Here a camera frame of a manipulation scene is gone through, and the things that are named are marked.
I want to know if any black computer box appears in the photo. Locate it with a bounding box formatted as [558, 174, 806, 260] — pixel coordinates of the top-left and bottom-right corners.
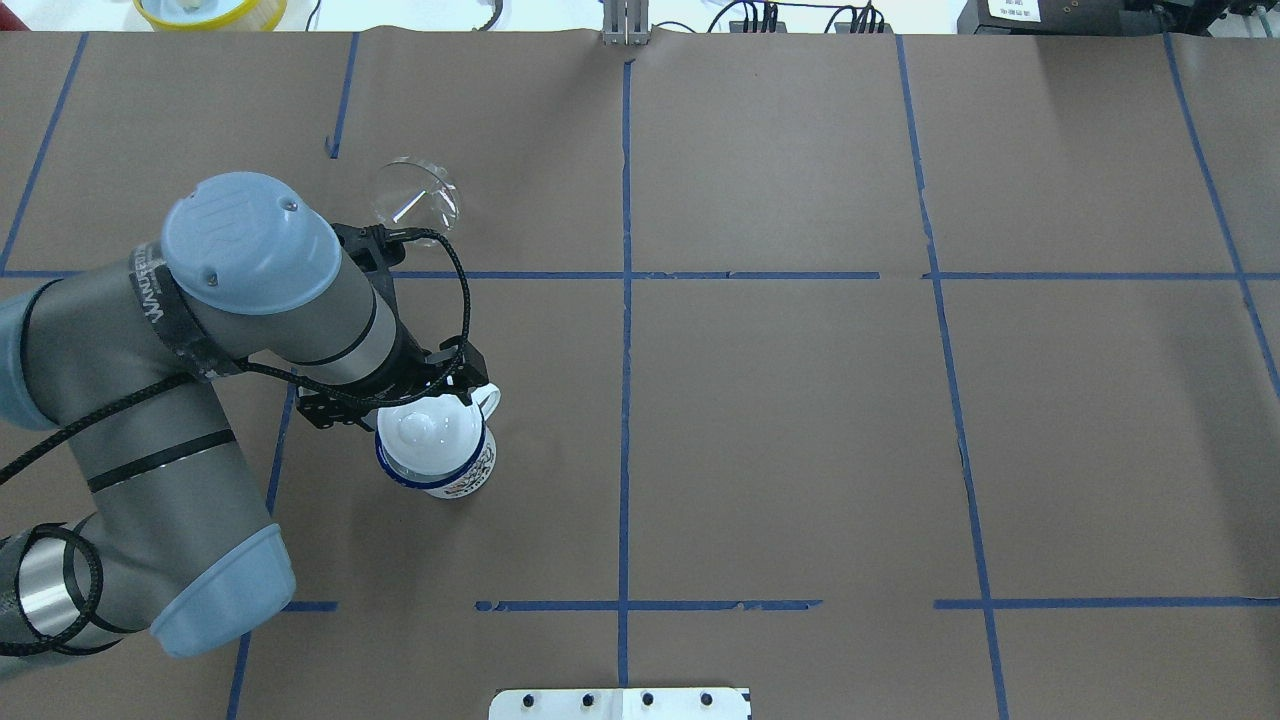
[956, 1, 1164, 37]

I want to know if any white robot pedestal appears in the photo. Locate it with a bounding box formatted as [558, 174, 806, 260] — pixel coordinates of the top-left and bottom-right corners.
[488, 687, 753, 719]

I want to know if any white mug lid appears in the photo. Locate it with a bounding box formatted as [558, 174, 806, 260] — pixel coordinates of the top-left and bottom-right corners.
[378, 396, 485, 477]

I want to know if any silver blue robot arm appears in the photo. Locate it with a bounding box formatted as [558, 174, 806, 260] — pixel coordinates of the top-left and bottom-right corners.
[3, 170, 488, 679]

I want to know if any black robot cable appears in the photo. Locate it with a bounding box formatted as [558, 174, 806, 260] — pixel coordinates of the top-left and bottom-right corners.
[0, 228, 474, 657]

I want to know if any white enamel mug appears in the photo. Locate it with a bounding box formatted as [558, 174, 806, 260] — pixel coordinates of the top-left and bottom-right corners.
[375, 383, 500, 500]

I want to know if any yellow tape roll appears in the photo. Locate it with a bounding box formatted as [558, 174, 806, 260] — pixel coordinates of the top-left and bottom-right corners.
[132, 1, 289, 32]

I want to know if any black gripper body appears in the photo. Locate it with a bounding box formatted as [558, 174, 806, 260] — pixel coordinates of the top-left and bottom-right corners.
[385, 334, 492, 407]

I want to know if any brown paper table mat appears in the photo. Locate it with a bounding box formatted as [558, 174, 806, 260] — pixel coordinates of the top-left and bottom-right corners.
[3, 28, 1277, 719]

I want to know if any clear plastic funnel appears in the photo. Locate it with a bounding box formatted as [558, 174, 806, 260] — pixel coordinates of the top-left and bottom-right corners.
[367, 156, 462, 241]

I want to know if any aluminium frame post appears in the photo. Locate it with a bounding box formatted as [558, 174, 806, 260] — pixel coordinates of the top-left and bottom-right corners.
[600, 0, 652, 46]

